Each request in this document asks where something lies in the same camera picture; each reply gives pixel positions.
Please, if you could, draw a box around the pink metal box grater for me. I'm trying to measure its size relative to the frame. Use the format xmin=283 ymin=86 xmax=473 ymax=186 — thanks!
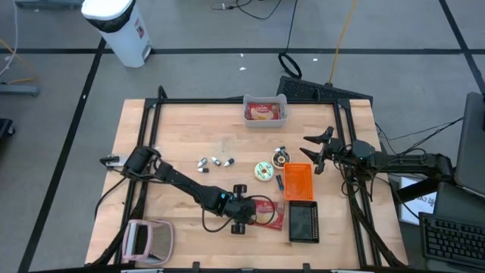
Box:
xmin=121 ymin=218 xmax=175 ymax=265

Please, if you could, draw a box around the black computer keyboard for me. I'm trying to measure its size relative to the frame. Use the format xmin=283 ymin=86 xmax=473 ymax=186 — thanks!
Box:
xmin=418 ymin=211 xmax=485 ymax=271

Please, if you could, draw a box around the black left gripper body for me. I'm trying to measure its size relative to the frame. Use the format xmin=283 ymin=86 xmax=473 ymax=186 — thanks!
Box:
xmin=222 ymin=193 xmax=259 ymax=226

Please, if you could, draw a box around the black metal table frame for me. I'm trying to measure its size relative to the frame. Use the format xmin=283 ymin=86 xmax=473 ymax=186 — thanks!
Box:
xmin=113 ymin=85 xmax=408 ymax=268

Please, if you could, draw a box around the orange plastic basket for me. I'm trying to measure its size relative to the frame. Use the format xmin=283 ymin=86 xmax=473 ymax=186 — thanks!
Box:
xmin=283 ymin=162 xmax=315 ymax=202

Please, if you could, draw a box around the yellow hanging cable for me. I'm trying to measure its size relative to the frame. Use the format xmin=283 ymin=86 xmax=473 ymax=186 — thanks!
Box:
xmin=327 ymin=0 xmax=359 ymax=86

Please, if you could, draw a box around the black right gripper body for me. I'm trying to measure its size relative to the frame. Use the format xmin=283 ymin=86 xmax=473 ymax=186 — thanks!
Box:
xmin=320 ymin=136 xmax=344 ymax=165

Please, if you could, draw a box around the black plastic basket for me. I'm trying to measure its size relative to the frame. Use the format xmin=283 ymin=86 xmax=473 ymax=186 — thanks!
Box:
xmin=288 ymin=200 xmax=321 ymax=244

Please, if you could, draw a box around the grey laptop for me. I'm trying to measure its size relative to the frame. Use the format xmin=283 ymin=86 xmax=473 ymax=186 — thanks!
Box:
xmin=453 ymin=91 xmax=485 ymax=198

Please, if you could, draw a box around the white paper sheet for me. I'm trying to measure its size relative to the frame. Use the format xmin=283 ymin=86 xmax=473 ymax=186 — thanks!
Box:
xmin=398 ymin=176 xmax=437 ymax=225

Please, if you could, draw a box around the white plastic storage bin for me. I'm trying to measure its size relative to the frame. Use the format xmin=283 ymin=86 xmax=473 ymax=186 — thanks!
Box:
xmin=242 ymin=93 xmax=289 ymax=129

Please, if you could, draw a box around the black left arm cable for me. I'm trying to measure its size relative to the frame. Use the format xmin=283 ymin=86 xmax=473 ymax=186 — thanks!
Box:
xmin=200 ymin=195 xmax=277 ymax=234

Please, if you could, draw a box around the dark grey flat panel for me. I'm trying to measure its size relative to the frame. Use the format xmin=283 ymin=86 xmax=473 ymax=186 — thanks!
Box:
xmin=431 ymin=181 xmax=485 ymax=221

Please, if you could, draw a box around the black floor cable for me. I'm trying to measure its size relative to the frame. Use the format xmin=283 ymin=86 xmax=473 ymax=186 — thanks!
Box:
xmin=277 ymin=0 xmax=304 ymax=80
xmin=210 ymin=0 xmax=283 ymax=20

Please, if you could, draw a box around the chocolate frosted toy donut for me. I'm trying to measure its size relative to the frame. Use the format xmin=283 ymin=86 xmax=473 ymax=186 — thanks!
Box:
xmin=271 ymin=150 xmax=292 ymax=170

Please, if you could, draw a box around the white trash can black liner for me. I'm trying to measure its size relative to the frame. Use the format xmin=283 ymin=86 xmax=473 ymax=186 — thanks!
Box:
xmin=80 ymin=0 xmax=153 ymax=68

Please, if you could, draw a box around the green frosted toy donut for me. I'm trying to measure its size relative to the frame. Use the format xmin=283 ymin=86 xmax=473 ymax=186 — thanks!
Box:
xmin=253 ymin=161 xmax=275 ymax=182

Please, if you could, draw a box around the red snack packet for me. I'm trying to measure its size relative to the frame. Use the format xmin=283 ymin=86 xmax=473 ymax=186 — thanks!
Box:
xmin=245 ymin=102 xmax=282 ymax=121
xmin=252 ymin=199 xmax=285 ymax=231

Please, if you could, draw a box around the grey metal floor foot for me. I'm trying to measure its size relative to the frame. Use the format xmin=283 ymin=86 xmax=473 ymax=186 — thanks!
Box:
xmin=0 ymin=83 xmax=41 ymax=97

